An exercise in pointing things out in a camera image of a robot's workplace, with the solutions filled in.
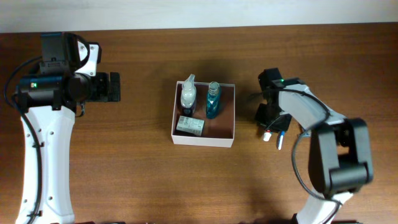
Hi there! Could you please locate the blue mouthwash bottle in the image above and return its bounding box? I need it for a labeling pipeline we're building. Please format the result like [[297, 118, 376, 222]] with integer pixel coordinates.
[[206, 82, 221, 119]]

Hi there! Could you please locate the Colgate toothpaste tube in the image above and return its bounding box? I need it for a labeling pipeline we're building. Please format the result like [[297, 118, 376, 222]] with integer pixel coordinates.
[[263, 131, 272, 142]]

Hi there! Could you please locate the blue razor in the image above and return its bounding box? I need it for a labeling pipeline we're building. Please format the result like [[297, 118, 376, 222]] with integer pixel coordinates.
[[300, 130, 311, 138]]

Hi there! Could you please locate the green white soap box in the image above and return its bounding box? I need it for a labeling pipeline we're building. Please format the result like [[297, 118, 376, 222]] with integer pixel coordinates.
[[176, 116, 205, 136]]

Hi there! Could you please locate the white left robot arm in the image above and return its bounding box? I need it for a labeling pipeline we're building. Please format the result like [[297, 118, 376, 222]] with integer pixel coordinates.
[[10, 32, 121, 223]]

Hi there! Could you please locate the foam soap pump bottle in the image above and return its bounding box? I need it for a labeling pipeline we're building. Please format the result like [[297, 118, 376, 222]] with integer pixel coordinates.
[[180, 74, 197, 117]]

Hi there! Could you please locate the blue white toothbrush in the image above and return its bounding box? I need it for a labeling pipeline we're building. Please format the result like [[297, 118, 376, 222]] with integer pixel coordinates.
[[277, 131, 285, 151]]

